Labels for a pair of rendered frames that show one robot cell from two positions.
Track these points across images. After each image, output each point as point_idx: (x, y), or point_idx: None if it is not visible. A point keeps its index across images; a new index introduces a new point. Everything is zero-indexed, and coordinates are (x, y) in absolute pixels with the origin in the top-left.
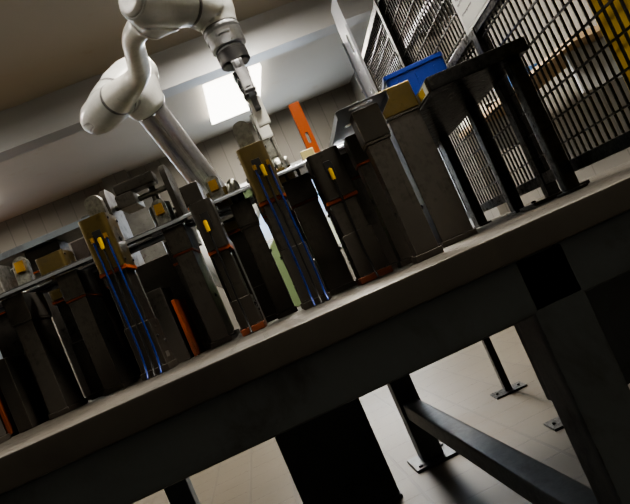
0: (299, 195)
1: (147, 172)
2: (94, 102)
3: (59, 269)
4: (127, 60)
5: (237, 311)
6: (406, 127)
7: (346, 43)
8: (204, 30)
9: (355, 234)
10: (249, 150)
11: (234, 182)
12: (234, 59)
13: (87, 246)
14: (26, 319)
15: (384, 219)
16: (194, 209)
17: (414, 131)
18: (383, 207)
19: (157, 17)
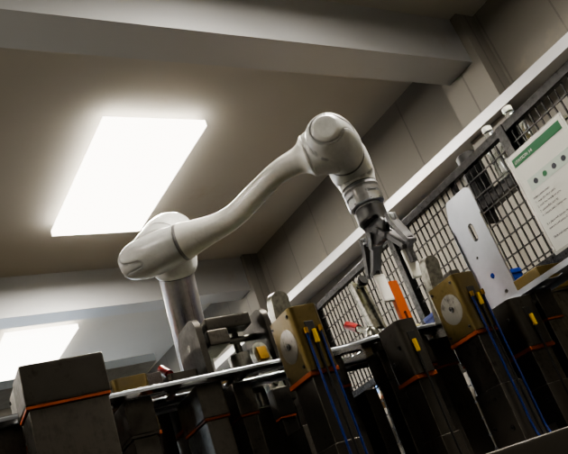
0: (442, 357)
1: (244, 313)
2: (160, 238)
3: (214, 372)
4: (251, 195)
5: (449, 447)
6: (564, 302)
7: (462, 233)
8: (351, 183)
9: (558, 384)
10: (463, 276)
11: (378, 329)
12: (381, 213)
13: (159, 383)
14: (152, 431)
15: None
16: (401, 325)
17: None
18: None
19: (344, 149)
